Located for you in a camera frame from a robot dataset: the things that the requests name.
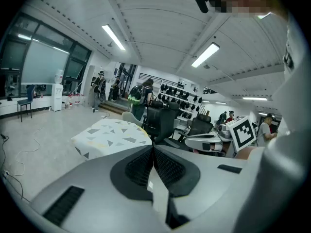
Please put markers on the large dark-framed window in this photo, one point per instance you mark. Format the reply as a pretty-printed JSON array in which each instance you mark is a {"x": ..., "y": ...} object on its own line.
[{"x": 43, "y": 62}]

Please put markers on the row of water bottles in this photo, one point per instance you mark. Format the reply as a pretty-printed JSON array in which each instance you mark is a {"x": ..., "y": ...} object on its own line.
[{"x": 76, "y": 101}]

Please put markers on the black head-worn camera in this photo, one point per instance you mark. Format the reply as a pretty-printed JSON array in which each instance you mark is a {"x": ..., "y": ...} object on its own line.
[{"x": 200, "y": 0}]

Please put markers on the long ceiling light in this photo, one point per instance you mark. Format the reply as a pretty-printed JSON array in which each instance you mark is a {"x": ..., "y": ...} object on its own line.
[
  {"x": 254, "y": 98},
  {"x": 205, "y": 54},
  {"x": 113, "y": 37}
]

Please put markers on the white water dispenser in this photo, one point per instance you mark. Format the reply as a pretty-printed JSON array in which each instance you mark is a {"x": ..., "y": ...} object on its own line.
[{"x": 57, "y": 93}]

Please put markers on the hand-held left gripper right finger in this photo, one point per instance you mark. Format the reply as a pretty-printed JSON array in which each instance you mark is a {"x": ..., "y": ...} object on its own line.
[{"x": 206, "y": 178}]

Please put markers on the wooden step platform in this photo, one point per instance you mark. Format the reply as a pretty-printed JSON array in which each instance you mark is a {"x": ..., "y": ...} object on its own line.
[{"x": 114, "y": 105}]

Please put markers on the person's right forearm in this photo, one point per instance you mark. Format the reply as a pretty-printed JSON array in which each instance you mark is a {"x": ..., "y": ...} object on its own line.
[{"x": 246, "y": 153}]

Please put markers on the white shelf rack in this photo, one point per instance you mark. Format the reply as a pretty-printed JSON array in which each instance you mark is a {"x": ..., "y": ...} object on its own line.
[{"x": 179, "y": 98}]

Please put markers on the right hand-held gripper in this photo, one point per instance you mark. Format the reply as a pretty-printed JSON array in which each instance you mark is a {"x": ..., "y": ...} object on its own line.
[{"x": 243, "y": 135}]

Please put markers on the black railing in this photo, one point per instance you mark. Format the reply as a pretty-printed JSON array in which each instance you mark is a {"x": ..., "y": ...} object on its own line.
[{"x": 158, "y": 78}]

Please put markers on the black and green backpack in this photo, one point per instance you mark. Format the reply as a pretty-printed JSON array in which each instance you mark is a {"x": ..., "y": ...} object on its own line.
[{"x": 136, "y": 96}]

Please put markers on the person's white shirt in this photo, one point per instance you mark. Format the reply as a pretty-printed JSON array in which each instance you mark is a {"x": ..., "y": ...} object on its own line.
[{"x": 296, "y": 93}]

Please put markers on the black office chair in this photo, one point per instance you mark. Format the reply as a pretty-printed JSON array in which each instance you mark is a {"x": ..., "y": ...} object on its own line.
[
  {"x": 200, "y": 126},
  {"x": 153, "y": 120},
  {"x": 167, "y": 122}
]

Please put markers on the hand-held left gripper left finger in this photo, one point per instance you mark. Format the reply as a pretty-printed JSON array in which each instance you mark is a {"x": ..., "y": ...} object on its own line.
[{"x": 97, "y": 193}]

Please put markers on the group of black bags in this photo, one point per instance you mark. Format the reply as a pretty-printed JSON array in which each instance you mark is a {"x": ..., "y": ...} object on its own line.
[{"x": 183, "y": 104}]

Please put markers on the white low cabinet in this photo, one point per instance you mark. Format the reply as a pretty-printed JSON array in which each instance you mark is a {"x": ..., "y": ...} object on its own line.
[{"x": 12, "y": 105}]

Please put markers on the white shell chair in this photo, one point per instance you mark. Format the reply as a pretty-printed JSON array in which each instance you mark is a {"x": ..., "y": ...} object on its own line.
[{"x": 131, "y": 118}]

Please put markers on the blue chair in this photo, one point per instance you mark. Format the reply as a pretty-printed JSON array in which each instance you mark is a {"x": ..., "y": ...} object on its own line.
[{"x": 25, "y": 102}]

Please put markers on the white patterned cloth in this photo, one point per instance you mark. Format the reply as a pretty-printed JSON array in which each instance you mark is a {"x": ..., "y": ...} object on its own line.
[{"x": 109, "y": 135}]

